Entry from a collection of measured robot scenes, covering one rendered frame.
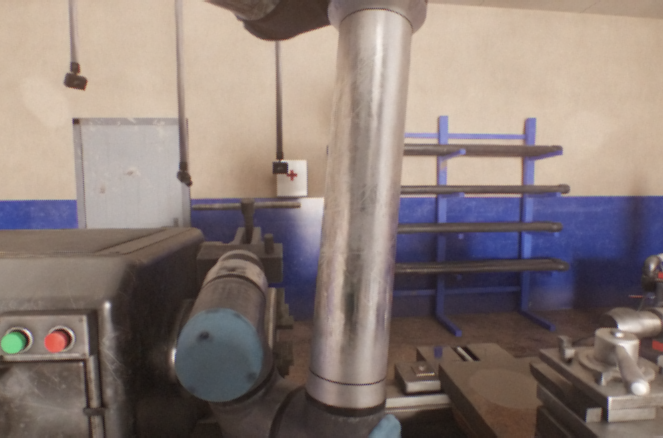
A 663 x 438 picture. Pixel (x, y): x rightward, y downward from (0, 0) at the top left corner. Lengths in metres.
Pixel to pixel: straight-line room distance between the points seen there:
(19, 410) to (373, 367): 0.53
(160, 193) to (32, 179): 1.28
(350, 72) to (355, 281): 0.22
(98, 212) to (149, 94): 1.30
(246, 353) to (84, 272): 0.34
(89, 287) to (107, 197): 3.58
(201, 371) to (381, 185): 0.27
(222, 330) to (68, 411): 0.35
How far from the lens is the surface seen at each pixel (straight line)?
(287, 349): 0.78
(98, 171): 4.24
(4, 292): 0.70
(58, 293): 0.66
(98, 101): 4.36
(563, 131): 4.89
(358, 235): 0.36
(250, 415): 0.48
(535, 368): 0.85
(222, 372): 0.42
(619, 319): 1.15
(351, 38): 0.43
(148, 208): 4.04
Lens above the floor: 1.44
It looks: 5 degrees down
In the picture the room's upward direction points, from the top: straight up
